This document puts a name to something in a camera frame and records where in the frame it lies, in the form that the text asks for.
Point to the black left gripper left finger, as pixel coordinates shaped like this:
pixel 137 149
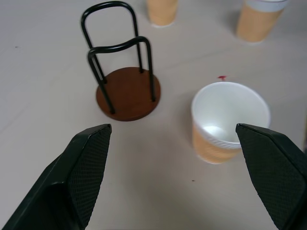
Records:
pixel 72 182

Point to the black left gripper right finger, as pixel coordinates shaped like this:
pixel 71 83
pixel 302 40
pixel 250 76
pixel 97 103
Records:
pixel 273 172

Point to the orange ribbed paper cup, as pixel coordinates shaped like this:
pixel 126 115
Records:
pixel 162 12
pixel 257 21
pixel 223 129

